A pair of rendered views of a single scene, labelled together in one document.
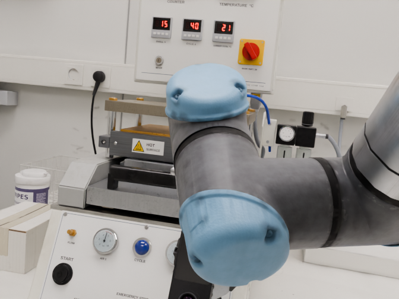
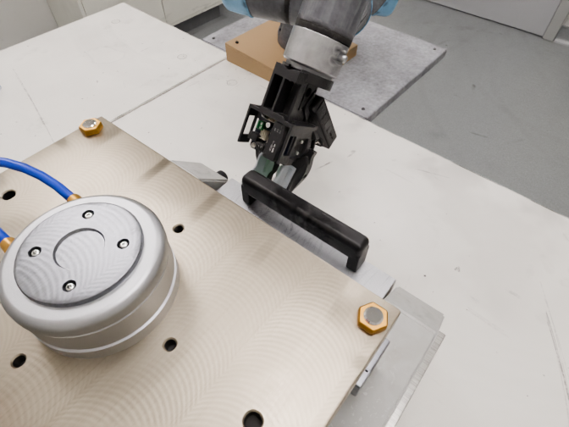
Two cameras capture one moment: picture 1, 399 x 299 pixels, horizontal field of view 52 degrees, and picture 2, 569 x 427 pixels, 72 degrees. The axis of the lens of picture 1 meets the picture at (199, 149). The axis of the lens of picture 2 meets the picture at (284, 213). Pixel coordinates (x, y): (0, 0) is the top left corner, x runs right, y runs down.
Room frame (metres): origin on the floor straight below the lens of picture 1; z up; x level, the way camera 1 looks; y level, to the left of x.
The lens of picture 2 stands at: (0.88, 0.17, 1.31)
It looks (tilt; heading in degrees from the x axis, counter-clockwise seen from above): 51 degrees down; 208
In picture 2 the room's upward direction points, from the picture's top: straight up
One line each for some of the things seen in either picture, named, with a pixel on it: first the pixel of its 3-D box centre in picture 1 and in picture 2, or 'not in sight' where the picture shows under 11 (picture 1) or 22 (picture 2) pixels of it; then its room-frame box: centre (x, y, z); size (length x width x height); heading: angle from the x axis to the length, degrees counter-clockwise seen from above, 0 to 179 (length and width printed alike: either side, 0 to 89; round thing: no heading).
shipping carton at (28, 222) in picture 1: (25, 234); not in sight; (0.87, 0.37, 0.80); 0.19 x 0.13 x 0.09; 167
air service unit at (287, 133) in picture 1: (293, 143); not in sight; (0.92, -0.21, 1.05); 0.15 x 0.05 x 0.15; 79
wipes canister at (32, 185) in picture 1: (32, 198); not in sight; (1.05, 0.42, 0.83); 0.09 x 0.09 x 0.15
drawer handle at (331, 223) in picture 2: (153, 182); (301, 217); (0.65, 0.07, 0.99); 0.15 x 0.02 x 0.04; 79
